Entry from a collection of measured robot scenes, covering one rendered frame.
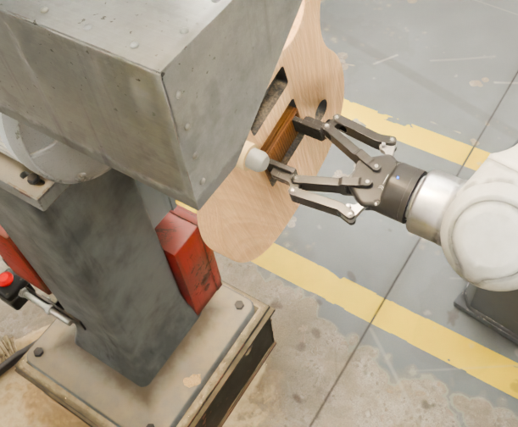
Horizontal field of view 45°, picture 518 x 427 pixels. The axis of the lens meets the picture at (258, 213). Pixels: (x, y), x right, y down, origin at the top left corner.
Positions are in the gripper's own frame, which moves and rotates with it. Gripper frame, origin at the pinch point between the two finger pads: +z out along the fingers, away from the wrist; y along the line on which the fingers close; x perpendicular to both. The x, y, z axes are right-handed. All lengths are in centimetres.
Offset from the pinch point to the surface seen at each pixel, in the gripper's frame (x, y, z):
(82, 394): -72, -52, 44
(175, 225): -47, -8, 35
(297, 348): -110, -11, 12
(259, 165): 18.2, -11.6, -7.2
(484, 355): -116, 14, -36
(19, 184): 7.5, -24.3, 28.1
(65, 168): 15.2, -20.9, 16.6
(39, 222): -6.6, -26.1, 33.0
